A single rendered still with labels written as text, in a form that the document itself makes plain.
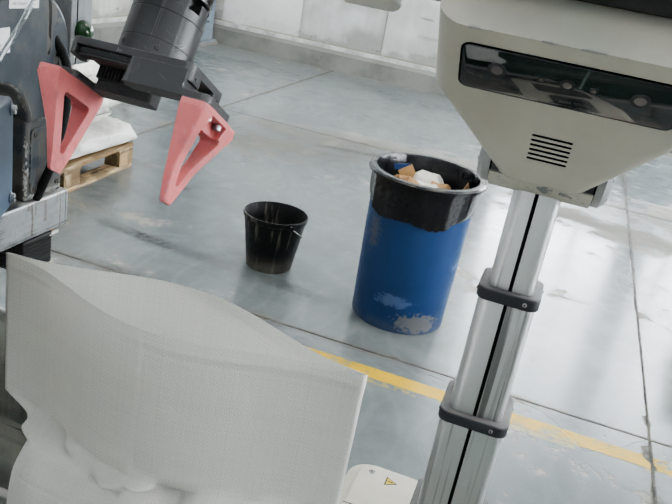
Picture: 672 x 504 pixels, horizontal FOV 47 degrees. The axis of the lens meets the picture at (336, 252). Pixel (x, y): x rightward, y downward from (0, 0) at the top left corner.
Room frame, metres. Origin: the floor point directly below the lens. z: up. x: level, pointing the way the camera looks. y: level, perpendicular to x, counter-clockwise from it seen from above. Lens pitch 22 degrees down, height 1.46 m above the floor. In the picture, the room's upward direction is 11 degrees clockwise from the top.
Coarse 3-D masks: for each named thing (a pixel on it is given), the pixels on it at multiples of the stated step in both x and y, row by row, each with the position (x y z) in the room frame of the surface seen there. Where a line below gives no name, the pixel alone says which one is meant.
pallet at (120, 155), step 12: (120, 144) 4.25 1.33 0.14; (132, 144) 4.33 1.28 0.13; (84, 156) 3.92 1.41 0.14; (96, 156) 3.96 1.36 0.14; (108, 156) 4.22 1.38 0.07; (120, 156) 4.20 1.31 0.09; (72, 168) 3.75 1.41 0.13; (96, 168) 4.12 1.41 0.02; (108, 168) 4.15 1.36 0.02; (120, 168) 4.22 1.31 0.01; (60, 180) 3.69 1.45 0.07; (72, 180) 3.76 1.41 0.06; (84, 180) 3.89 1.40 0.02; (96, 180) 3.97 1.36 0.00
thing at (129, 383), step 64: (64, 320) 0.81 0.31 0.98; (128, 320) 0.87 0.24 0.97; (192, 320) 0.86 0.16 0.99; (256, 320) 0.82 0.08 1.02; (64, 384) 0.80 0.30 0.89; (128, 384) 0.74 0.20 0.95; (192, 384) 0.73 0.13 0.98; (256, 384) 0.73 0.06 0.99; (320, 384) 0.74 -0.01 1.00; (64, 448) 0.78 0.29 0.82; (128, 448) 0.74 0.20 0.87; (192, 448) 0.73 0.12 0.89; (256, 448) 0.74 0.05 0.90; (320, 448) 0.74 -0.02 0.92
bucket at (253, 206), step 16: (256, 208) 3.38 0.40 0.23; (272, 208) 3.42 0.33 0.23; (288, 208) 3.42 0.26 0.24; (256, 224) 3.17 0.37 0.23; (272, 224) 3.14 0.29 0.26; (288, 224) 3.41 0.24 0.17; (304, 224) 3.24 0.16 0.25; (256, 240) 3.18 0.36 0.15; (272, 240) 3.16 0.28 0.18; (288, 240) 3.19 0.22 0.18; (256, 256) 3.19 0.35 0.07; (272, 256) 3.17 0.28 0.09; (288, 256) 3.21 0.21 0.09; (272, 272) 3.19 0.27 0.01
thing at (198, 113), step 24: (144, 72) 0.56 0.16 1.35; (168, 72) 0.55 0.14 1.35; (168, 96) 0.56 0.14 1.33; (192, 96) 0.54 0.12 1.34; (192, 120) 0.54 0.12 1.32; (216, 120) 0.56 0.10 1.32; (192, 144) 0.54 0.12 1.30; (216, 144) 0.58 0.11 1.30; (168, 168) 0.53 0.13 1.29; (192, 168) 0.56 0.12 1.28; (168, 192) 0.53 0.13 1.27
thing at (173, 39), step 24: (144, 0) 0.59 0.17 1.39; (168, 0) 0.59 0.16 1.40; (144, 24) 0.58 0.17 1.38; (168, 24) 0.59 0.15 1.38; (192, 24) 0.60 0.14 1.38; (72, 48) 0.58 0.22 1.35; (96, 48) 0.58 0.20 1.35; (120, 48) 0.57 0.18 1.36; (144, 48) 0.57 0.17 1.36; (168, 48) 0.58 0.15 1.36; (192, 48) 0.60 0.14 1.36; (192, 72) 0.56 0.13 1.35; (216, 96) 0.60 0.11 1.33
